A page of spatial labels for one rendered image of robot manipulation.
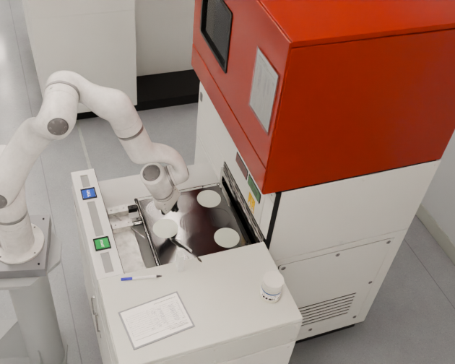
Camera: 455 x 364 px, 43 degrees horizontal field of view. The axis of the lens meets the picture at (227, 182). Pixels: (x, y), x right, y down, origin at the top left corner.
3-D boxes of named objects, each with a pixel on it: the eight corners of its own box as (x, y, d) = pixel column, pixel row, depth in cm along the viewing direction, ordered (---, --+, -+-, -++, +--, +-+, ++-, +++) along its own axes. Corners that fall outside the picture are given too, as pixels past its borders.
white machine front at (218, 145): (201, 133, 278) (206, 63, 250) (265, 263, 225) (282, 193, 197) (194, 134, 277) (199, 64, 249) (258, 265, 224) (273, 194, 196)
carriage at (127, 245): (126, 212, 233) (126, 207, 231) (149, 283, 209) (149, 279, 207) (107, 216, 231) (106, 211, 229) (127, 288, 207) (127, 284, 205)
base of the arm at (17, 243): (-10, 267, 206) (-21, 236, 193) (-8, 226, 218) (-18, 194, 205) (45, 261, 210) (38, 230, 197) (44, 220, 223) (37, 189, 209)
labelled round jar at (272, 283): (274, 284, 200) (279, 268, 194) (282, 300, 196) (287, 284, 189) (256, 289, 198) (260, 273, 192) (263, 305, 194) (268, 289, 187)
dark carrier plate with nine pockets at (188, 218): (218, 185, 243) (218, 185, 242) (248, 247, 220) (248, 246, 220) (139, 201, 232) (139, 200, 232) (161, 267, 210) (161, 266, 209)
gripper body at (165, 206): (162, 175, 208) (170, 187, 218) (146, 197, 205) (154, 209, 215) (179, 183, 205) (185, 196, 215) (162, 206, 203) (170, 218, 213)
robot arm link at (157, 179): (170, 172, 205) (146, 183, 205) (161, 156, 193) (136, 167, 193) (178, 193, 202) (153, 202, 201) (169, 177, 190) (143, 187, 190)
